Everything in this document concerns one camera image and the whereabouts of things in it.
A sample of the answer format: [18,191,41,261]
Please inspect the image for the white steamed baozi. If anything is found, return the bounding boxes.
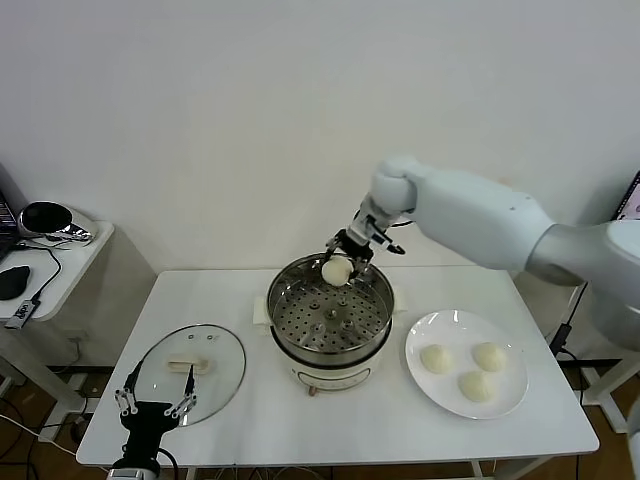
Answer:
[419,344,454,375]
[472,342,508,373]
[321,255,354,287]
[458,370,496,403]

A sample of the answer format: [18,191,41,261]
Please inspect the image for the stainless steel steamer basket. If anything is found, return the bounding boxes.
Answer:
[265,253,396,354]

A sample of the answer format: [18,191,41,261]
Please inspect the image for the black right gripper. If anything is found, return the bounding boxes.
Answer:
[323,227,375,283]

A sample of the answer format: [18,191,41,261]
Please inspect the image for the grey open laptop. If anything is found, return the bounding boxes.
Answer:
[617,171,640,221]

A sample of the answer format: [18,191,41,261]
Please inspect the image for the white side table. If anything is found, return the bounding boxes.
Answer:
[512,269,632,435]
[0,221,159,416]

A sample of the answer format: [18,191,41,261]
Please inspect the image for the white floor cable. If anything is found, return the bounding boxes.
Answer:
[0,415,77,457]

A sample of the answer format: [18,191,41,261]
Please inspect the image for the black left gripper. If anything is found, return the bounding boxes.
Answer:
[113,357,199,464]

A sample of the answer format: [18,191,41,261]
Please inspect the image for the thin black desk cable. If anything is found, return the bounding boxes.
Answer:
[13,241,64,304]

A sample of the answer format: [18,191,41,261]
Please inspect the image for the black inline cable adapter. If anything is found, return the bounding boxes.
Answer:
[548,323,570,354]

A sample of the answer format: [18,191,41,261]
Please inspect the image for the white laptop charger cable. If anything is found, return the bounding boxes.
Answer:
[562,282,590,329]

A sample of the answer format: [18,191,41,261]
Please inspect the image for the black computer mouse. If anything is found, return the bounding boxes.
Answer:
[0,266,32,302]

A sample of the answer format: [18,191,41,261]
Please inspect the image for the white round plate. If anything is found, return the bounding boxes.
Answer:
[404,310,529,420]

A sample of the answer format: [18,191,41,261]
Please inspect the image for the chrome headset with black visor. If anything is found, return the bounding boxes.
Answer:
[18,201,97,248]

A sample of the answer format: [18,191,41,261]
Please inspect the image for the round glass pot lid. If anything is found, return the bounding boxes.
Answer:
[132,324,248,428]

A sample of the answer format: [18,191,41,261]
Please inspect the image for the silver usb hub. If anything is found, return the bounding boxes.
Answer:
[3,298,42,330]

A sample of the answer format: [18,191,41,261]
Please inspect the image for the dark laptop with pink screen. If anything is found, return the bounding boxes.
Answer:
[0,162,29,265]

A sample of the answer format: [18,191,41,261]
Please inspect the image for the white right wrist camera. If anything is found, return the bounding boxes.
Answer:
[367,219,407,256]

